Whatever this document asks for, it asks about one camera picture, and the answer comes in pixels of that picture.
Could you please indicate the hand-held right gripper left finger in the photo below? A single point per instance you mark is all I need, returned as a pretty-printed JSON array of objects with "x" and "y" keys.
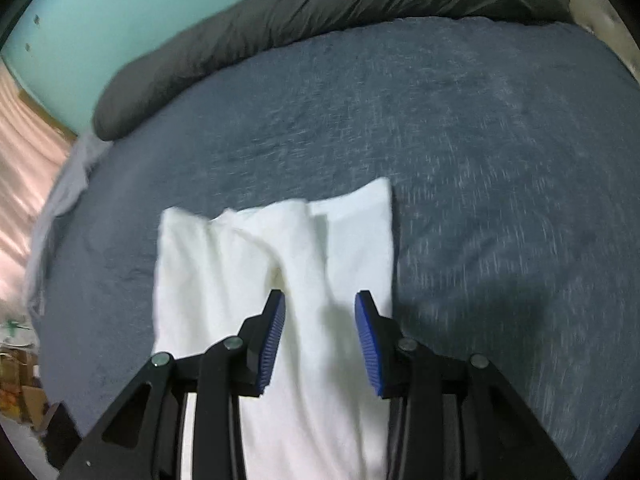
[{"x": 272, "y": 340}]

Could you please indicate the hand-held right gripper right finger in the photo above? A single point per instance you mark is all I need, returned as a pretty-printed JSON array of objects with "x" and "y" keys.
[{"x": 367, "y": 345}]

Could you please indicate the white long-sleeved shirt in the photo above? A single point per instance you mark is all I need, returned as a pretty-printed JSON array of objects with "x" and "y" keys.
[{"x": 225, "y": 270}]

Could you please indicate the pile of cardboard boxes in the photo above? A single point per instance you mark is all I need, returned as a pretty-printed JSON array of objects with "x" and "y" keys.
[{"x": 20, "y": 390}]

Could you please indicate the clear plastic bag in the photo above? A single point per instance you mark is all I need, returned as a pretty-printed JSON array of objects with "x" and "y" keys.
[{"x": 15, "y": 330}]

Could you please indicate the blue patterned bed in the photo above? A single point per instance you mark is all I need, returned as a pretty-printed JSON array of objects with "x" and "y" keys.
[{"x": 450, "y": 160}]

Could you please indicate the light grey blanket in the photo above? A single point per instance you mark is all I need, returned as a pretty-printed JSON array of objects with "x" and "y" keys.
[{"x": 65, "y": 195}]

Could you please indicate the pink curtain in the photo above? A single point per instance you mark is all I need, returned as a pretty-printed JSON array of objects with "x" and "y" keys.
[{"x": 25, "y": 160}]

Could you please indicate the wooden board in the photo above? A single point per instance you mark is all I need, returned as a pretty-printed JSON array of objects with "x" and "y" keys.
[{"x": 50, "y": 115}]

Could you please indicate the dark grey pillow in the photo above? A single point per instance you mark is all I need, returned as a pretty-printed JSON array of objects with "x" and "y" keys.
[{"x": 300, "y": 5}]

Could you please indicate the cream tufted headboard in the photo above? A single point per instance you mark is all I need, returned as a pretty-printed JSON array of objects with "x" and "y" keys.
[{"x": 600, "y": 20}]

